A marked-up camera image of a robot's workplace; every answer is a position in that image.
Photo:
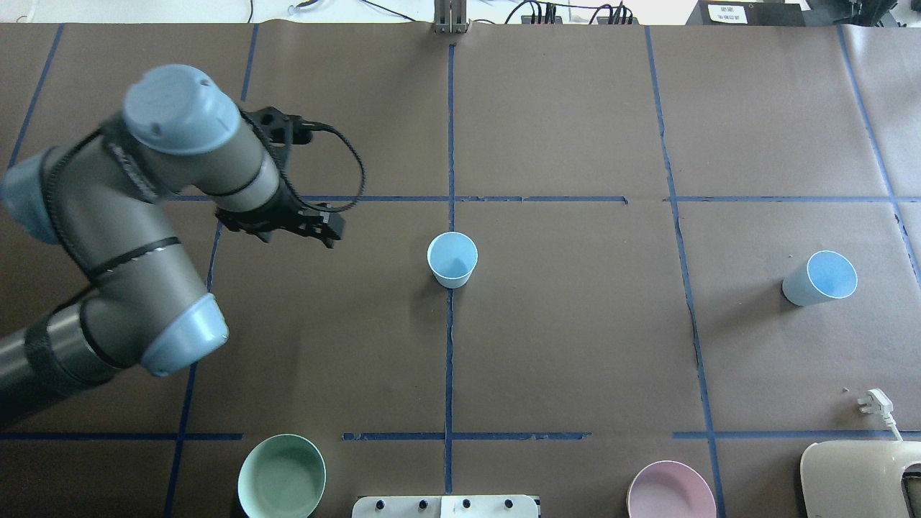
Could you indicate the green bowl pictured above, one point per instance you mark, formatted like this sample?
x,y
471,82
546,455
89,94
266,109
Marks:
x,y
284,476

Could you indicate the pink bowl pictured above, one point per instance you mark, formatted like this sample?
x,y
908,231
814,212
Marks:
x,y
669,489

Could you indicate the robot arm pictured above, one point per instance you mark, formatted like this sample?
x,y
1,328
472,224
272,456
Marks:
x,y
100,200

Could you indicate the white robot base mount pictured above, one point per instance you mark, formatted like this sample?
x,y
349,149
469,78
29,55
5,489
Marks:
x,y
500,505

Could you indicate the black box with label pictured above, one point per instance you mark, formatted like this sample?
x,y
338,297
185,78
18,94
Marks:
x,y
746,13

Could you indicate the aluminium frame post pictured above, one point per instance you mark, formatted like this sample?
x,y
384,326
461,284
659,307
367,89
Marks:
x,y
450,17

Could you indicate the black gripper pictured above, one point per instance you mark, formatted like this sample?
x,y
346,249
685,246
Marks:
x,y
268,222

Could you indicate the white power plug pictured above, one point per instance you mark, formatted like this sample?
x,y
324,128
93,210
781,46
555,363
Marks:
x,y
876,402

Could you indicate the cream toaster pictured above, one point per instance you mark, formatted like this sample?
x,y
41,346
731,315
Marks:
x,y
861,478

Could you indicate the light blue cup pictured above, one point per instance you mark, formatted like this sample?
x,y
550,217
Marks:
x,y
825,276
452,257

